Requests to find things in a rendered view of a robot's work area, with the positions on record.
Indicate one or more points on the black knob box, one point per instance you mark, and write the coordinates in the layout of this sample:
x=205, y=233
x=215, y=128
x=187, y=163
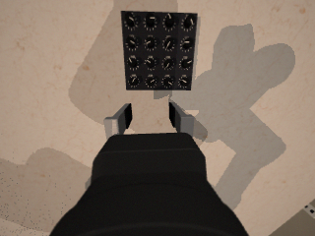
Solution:
x=151, y=69

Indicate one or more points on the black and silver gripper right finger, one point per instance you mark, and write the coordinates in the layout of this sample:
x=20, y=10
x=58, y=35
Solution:
x=183, y=123

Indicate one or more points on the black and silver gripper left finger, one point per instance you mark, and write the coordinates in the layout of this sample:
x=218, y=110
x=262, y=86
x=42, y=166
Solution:
x=119, y=122

